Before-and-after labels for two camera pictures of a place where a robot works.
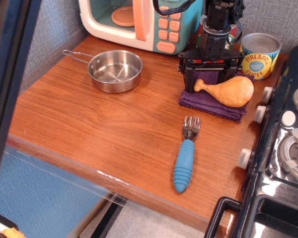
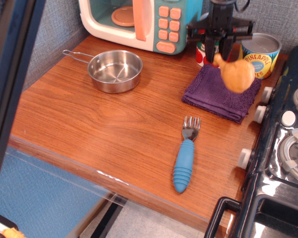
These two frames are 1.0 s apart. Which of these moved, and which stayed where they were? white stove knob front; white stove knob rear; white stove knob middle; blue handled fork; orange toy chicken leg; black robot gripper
Moved: orange toy chicken leg; black robot gripper
Stayed: white stove knob middle; white stove knob rear; blue handled fork; white stove knob front
